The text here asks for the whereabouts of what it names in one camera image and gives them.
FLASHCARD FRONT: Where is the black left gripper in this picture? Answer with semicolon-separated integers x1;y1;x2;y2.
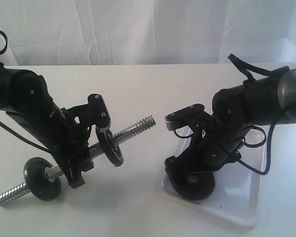
6;101;94;189

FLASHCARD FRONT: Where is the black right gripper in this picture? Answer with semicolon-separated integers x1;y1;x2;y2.
164;110;253;184

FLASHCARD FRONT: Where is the chrome threaded dumbbell bar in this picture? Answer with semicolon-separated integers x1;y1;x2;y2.
0;116;156;207

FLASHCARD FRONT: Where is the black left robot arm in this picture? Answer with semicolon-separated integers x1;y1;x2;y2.
0;63;94;188

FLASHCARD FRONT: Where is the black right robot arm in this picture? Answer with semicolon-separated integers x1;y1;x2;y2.
165;67;296;186

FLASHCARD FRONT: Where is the white plastic tray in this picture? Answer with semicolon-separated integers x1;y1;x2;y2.
162;129;266;226

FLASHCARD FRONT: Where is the white backdrop curtain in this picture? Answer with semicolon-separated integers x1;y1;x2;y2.
0;0;296;65

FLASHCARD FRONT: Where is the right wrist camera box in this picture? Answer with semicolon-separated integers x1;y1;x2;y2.
165;104;205;131

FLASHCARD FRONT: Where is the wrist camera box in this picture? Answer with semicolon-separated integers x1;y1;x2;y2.
87;94;111;132
165;104;205;131

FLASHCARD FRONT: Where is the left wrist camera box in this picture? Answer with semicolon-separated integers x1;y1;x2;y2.
87;94;111;132

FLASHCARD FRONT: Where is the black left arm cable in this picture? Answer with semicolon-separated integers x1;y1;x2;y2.
0;27;51;151

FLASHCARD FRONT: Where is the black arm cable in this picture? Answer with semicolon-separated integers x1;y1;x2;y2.
227;53;291;176
0;27;51;151

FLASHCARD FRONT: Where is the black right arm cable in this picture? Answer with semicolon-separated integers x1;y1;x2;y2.
227;53;291;176

